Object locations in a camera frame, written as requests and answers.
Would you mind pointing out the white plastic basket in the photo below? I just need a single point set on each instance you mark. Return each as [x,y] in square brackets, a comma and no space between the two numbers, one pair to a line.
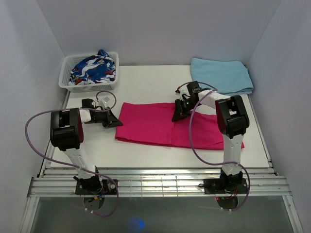
[71,61]

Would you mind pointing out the blue white patterned garment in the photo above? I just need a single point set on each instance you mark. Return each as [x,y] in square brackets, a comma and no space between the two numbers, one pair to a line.
[95,69]

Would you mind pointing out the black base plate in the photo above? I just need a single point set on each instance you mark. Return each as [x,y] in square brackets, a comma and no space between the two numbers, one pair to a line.
[108,188]
[217,186]

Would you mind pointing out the aluminium rail frame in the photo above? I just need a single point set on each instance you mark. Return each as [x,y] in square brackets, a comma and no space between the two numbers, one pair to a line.
[159,192]

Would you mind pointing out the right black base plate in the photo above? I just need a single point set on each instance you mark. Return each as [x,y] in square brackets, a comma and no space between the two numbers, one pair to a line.
[217,186]

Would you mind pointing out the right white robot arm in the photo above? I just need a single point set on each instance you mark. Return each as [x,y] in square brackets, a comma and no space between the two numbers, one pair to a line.
[232,122]

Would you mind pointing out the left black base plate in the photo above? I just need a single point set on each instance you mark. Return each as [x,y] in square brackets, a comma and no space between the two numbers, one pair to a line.
[108,188]

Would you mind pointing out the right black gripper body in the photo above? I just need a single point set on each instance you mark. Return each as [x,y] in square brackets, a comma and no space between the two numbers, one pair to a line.
[187,106]

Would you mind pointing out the folded light blue trousers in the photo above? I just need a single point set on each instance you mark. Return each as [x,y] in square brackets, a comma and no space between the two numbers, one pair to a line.
[229,78]

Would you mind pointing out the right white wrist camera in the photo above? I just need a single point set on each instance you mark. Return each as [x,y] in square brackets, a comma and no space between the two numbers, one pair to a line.
[182,93]

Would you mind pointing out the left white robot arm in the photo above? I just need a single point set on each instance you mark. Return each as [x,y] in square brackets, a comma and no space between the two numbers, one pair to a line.
[66,134]

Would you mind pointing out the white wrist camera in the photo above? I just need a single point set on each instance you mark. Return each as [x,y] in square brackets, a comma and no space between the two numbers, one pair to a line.
[105,102]
[182,93]

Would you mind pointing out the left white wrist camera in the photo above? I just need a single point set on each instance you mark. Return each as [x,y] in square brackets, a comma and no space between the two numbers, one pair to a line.
[105,102]

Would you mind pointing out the magenta trousers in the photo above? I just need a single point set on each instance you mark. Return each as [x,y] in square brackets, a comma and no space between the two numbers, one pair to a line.
[151,124]

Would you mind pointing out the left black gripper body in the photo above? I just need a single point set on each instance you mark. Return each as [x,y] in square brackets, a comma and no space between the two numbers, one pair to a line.
[101,118]

